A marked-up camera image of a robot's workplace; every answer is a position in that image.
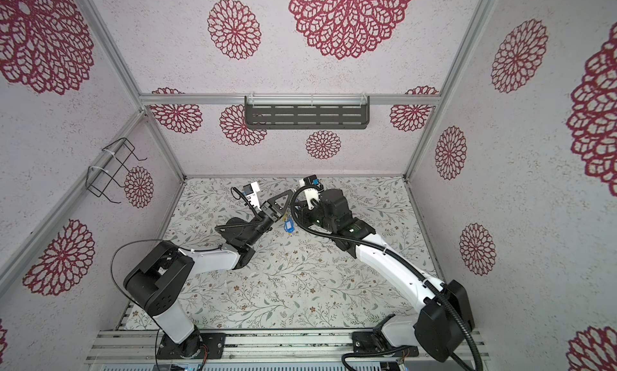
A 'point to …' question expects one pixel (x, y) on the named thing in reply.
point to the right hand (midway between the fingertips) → (292, 201)
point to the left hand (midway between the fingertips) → (292, 194)
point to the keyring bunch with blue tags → (288, 222)
